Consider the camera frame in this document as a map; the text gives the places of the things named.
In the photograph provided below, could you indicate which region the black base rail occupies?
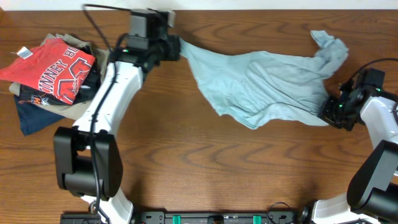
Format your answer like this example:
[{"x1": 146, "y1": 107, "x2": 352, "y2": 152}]
[{"x1": 59, "y1": 202, "x2": 315, "y2": 224}]

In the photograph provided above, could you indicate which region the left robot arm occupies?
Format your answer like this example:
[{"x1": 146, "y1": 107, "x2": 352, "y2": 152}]
[{"x1": 53, "y1": 9, "x2": 180, "y2": 223}]

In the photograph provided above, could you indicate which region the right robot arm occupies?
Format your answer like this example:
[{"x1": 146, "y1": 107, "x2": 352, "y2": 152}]
[{"x1": 302, "y1": 68, "x2": 397, "y2": 223}]

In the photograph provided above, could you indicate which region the navy blue folded garment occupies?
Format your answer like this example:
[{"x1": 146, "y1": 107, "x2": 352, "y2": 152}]
[{"x1": 14, "y1": 95, "x2": 64, "y2": 136}]

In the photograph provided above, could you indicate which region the black printed folded t-shirt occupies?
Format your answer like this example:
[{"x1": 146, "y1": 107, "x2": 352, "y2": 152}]
[{"x1": 16, "y1": 60, "x2": 101, "y2": 106}]

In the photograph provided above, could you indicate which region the red printed folded t-shirt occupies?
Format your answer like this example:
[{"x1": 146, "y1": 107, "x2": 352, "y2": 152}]
[{"x1": 1, "y1": 38, "x2": 95, "y2": 105}]

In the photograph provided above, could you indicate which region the light blue t-shirt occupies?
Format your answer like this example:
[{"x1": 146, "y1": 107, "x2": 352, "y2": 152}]
[{"x1": 180, "y1": 30, "x2": 349, "y2": 129}]

